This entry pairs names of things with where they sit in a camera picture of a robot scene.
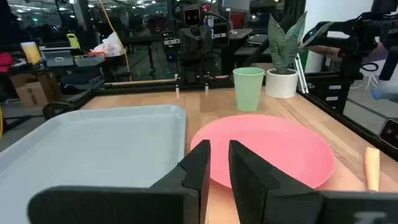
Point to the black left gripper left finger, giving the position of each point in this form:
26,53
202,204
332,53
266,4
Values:
124,205

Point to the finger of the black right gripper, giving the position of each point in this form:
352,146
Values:
187,46
204,46

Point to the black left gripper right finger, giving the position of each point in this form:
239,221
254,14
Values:
280,202

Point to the pink plastic plate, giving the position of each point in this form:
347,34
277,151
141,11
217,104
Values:
280,146

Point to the light green plastic cup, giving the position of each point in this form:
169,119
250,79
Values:
248,90

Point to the person's forearm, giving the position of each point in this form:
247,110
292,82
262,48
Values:
323,52

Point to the grey plastic tray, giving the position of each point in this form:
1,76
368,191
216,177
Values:
93,149

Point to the white plastic bag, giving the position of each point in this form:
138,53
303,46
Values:
109,45

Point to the potted plant in white pot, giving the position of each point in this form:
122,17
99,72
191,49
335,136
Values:
281,84

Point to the grey shallow bin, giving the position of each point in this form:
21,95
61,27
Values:
89,60

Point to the white metal stand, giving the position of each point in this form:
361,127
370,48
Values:
301,74

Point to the yellow-green plastic item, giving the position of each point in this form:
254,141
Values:
73,41

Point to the black drawer cabinet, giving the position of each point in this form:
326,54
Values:
329,93

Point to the grey storage box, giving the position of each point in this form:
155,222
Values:
57,57

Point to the cardboard box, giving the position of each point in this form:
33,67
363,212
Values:
31,91

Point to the yellow container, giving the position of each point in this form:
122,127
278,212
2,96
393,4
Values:
31,53

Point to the red item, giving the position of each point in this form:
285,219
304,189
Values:
4,62

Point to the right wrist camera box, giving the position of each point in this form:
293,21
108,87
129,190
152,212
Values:
191,17

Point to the small white post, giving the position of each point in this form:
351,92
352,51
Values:
206,88
177,91

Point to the black table-level camera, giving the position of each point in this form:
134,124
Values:
390,132

